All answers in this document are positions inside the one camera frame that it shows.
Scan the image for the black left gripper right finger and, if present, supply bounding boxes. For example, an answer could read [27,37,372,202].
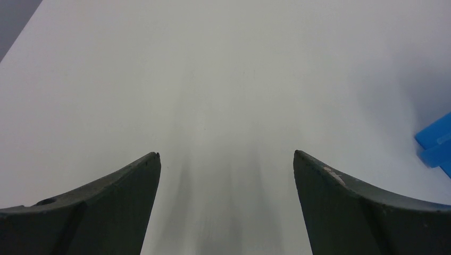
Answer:
[293,150,450,254]

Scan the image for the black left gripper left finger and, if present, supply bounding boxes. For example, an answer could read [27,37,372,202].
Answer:
[1,152,161,254]

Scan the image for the blue plastic storage bin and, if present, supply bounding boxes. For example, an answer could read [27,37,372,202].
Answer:
[415,113,450,177]

